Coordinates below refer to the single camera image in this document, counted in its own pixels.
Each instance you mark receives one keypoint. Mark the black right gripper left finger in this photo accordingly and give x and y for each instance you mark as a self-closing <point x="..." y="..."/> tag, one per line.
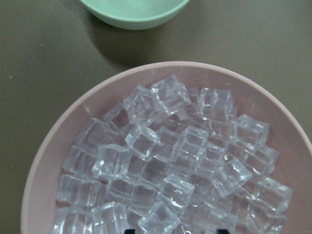
<point x="130" y="231"/>

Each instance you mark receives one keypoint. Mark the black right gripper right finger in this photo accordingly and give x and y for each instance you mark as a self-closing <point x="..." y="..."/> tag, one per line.
<point x="222" y="231"/>

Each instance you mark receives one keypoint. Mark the pile of clear ice cubes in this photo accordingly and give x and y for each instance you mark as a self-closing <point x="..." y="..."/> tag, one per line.
<point x="171" y="160"/>

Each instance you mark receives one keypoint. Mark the pink bowl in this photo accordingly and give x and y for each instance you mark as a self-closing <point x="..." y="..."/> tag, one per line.
<point x="293" y="168"/>

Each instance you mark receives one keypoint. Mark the mint green bowl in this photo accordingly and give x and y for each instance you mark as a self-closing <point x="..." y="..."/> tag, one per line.
<point x="134" y="14"/>

